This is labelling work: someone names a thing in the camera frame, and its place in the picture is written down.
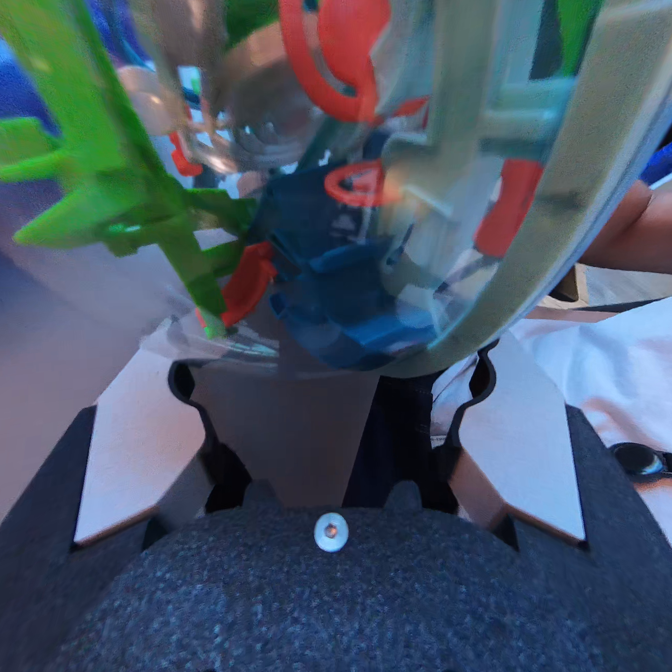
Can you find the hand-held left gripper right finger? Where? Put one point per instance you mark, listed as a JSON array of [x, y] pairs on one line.
[[517, 446]]

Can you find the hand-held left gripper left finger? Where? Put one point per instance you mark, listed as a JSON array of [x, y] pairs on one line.
[[141, 446]]

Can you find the clear maze ball with coloured tracks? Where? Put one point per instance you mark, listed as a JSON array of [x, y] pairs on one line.
[[325, 220]]

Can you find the person's right forearm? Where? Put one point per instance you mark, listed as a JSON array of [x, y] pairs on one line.
[[630, 231]]

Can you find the black round button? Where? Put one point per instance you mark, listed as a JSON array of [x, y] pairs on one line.
[[638, 459]]

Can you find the person's white shirt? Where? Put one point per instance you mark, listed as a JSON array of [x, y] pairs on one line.
[[614, 362]]

